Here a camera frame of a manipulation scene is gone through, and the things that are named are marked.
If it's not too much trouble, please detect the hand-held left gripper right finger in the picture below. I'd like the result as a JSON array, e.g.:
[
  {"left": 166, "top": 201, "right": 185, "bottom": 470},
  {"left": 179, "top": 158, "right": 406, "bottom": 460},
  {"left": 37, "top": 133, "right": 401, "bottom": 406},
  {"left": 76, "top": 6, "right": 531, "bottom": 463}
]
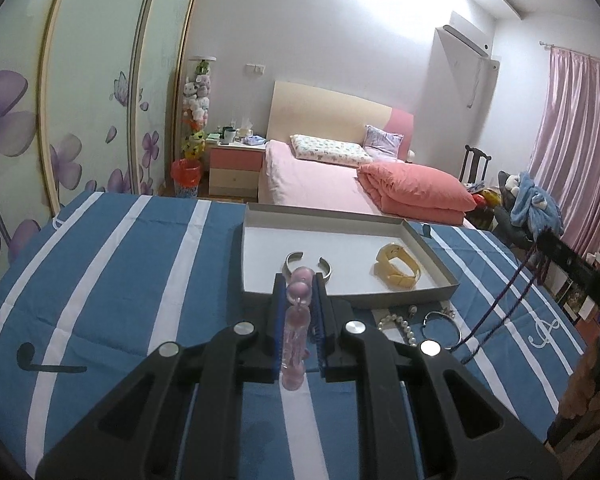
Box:
[{"left": 312, "top": 274, "right": 563, "bottom": 480}]

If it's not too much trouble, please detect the yellow wide bracelet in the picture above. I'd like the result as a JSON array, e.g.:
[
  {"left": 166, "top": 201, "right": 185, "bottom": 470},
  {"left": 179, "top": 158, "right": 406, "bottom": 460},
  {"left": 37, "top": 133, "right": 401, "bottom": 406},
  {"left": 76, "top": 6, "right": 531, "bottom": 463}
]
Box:
[{"left": 372, "top": 242, "right": 422, "bottom": 290}]

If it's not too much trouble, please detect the pink bed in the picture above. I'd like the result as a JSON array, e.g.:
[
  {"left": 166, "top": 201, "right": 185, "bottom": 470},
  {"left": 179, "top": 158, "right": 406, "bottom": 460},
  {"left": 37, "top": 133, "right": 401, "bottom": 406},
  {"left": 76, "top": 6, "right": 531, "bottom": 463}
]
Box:
[{"left": 257, "top": 140, "right": 481, "bottom": 228}]

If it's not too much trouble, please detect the white pearl bracelet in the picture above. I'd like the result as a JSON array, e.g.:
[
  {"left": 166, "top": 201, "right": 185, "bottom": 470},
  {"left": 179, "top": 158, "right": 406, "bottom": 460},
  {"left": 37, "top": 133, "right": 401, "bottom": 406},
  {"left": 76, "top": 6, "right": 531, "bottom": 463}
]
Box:
[{"left": 377, "top": 313, "right": 421, "bottom": 347}]

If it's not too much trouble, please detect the folded coral quilt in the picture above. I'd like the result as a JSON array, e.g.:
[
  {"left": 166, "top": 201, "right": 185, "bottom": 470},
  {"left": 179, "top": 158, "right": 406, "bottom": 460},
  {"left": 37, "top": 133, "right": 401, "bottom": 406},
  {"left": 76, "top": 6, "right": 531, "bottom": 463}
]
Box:
[{"left": 356, "top": 161, "right": 478, "bottom": 226}]

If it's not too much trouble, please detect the air conditioner cable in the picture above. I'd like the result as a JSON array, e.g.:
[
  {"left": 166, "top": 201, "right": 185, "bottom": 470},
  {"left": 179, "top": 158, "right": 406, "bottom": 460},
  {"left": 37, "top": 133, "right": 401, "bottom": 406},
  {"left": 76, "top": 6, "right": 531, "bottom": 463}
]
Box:
[{"left": 467, "top": 56, "right": 499, "bottom": 109}]

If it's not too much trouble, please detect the pink curtain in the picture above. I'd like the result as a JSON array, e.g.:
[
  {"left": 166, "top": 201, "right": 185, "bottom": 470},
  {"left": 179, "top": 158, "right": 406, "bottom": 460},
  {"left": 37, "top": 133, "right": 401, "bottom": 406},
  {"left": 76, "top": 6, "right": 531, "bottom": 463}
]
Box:
[{"left": 527, "top": 45, "right": 600, "bottom": 266}]

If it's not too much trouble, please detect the pink beige nightstand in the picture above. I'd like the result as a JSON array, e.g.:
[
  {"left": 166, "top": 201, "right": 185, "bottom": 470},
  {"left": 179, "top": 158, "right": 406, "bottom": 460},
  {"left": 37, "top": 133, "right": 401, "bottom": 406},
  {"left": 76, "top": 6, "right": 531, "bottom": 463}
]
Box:
[{"left": 205, "top": 135, "right": 268, "bottom": 198}]

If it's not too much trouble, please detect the blue white striped tablecloth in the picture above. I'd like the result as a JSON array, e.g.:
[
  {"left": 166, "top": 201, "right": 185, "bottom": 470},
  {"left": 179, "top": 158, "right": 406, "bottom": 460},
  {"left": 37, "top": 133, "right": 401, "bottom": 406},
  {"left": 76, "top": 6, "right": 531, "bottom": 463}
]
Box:
[{"left": 0, "top": 190, "right": 588, "bottom": 480}]

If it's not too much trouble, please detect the grey cardboard tray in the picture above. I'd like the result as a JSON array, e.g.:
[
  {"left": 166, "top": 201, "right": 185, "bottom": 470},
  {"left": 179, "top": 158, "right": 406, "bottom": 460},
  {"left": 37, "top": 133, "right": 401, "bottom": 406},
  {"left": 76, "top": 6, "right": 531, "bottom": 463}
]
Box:
[{"left": 228, "top": 202, "right": 461, "bottom": 311}]

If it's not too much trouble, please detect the blue plush robe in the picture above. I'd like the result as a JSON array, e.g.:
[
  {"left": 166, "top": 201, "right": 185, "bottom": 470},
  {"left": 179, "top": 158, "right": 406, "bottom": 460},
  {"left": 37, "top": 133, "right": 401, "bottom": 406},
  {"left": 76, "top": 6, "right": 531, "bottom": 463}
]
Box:
[{"left": 510, "top": 172, "right": 565, "bottom": 236}]

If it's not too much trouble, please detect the plush toy display tube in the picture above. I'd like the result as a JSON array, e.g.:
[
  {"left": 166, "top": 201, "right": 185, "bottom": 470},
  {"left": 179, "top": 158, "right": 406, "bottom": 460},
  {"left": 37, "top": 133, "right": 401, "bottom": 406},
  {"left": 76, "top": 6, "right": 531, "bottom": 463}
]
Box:
[{"left": 180, "top": 56, "right": 216, "bottom": 161}]

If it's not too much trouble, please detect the white printed pillow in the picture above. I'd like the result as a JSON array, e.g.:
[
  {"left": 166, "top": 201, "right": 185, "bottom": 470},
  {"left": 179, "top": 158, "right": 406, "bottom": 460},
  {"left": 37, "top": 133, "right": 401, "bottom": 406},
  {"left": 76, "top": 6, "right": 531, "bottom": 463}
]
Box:
[{"left": 289, "top": 134, "right": 375, "bottom": 168}]

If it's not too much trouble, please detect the person's right hand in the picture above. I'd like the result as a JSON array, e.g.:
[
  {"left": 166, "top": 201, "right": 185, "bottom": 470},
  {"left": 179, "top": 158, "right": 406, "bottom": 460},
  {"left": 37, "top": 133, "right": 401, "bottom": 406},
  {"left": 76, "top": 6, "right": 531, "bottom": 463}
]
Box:
[{"left": 561, "top": 344, "right": 600, "bottom": 422}]

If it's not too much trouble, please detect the floral sliding door wardrobe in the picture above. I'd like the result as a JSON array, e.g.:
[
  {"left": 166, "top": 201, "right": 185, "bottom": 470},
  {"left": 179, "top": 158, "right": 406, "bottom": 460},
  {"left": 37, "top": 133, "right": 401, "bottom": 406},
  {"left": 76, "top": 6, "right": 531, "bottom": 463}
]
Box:
[{"left": 0, "top": 0, "right": 206, "bottom": 286}]

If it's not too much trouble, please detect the white air conditioner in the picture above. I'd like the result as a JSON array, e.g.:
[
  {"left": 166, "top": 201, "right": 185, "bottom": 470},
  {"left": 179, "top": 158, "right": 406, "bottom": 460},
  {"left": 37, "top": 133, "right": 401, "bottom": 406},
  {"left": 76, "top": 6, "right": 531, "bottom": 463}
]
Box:
[{"left": 442, "top": 24, "right": 491, "bottom": 57}]

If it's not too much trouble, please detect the lilac pillow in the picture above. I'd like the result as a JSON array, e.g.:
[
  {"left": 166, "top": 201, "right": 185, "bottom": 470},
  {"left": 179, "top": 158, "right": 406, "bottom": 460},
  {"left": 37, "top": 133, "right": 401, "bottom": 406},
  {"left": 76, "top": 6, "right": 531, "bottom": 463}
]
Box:
[{"left": 362, "top": 124, "right": 405, "bottom": 161}]

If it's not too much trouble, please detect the red trash bin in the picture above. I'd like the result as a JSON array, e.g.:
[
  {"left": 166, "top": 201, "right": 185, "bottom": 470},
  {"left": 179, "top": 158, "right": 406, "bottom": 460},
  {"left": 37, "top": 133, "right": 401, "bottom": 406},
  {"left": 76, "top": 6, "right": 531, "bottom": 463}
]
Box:
[{"left": 170, "top": 157, "right": 202, "bottom": 200}]

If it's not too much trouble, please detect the beige pink headboard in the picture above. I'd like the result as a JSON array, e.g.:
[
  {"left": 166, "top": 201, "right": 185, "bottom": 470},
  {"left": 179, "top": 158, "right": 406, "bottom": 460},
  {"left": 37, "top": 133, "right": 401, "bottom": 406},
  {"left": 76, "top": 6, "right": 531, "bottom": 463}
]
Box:
[{"left": 266, "top": 80, "right": 415, "bottom": 161}]

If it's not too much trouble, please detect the silver cuff bangle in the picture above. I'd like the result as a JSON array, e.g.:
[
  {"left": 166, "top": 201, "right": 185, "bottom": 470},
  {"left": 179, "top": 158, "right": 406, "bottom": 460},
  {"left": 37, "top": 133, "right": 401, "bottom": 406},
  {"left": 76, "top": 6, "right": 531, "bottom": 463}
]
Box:
[{"left": 283, "top": 251, "right": 335, "bottom": 281}]

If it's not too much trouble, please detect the dark wooden chair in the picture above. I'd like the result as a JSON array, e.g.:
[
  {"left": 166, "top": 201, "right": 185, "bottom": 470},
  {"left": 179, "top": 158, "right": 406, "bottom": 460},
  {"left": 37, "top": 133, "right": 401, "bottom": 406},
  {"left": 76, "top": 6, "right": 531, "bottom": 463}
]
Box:
[{"left": 459, "top": 145, "right": 492, "bottom": 186}]

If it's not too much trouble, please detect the thin silver bangle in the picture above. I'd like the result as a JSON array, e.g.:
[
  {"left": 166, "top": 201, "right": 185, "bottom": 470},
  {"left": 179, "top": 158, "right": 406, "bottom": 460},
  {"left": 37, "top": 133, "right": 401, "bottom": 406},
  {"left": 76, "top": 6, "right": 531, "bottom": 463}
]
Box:
[{"left": 422, "top": 309, "right": 463, "bottom": 350}]

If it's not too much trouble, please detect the colourful toy pile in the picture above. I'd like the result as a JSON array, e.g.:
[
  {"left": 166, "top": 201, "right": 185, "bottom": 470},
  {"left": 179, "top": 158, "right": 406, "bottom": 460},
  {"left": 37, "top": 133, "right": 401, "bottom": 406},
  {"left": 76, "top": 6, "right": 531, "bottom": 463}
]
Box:
[{"left": 472, "top": 187, "right": 503, "bottom": 209}]

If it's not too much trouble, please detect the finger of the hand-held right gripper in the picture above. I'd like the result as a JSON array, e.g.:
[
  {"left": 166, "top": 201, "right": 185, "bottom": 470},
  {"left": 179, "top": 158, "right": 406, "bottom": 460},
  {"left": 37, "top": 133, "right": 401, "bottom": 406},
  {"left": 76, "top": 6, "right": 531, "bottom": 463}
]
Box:
[{"left": 536, "top": 230, "right": 600, "bottom": 291}]

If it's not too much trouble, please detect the curtain rod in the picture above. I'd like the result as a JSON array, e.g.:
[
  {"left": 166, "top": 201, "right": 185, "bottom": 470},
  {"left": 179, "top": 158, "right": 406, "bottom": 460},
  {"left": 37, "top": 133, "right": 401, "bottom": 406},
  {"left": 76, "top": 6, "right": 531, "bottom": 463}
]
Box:
[{"left": 539, "top": 40, "right": 600, "bottom": 68}]

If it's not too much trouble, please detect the pink bead bracelet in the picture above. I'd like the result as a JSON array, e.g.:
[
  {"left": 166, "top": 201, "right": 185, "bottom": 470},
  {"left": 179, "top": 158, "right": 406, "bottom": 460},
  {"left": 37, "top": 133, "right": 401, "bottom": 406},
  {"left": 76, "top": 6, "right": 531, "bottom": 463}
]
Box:
[{"left": 279, "top": 266, "right": 315, "bottom": 392}]

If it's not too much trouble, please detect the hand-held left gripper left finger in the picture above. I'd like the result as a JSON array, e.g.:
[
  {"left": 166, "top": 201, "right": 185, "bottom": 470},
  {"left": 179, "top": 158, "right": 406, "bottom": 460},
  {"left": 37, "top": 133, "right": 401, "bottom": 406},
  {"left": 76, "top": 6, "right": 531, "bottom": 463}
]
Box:
[{"left": 34, "top": 274, "right": 287, "bottom": 480}]

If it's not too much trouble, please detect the grey chair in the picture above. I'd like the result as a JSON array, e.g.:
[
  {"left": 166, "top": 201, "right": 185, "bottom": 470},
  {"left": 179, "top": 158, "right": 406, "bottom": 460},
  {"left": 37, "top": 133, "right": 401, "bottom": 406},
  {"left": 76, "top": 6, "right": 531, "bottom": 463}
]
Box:
[{"left": 495, "top": 170, "right": 541, "bottom": 250}]

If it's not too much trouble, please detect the purple bead necklace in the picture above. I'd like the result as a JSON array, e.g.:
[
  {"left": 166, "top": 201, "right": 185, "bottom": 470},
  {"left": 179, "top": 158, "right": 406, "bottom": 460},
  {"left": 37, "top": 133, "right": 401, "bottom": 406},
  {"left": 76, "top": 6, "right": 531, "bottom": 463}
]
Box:
[{"left": 461, "top": 230, "right": 551, "bottom": 365}]

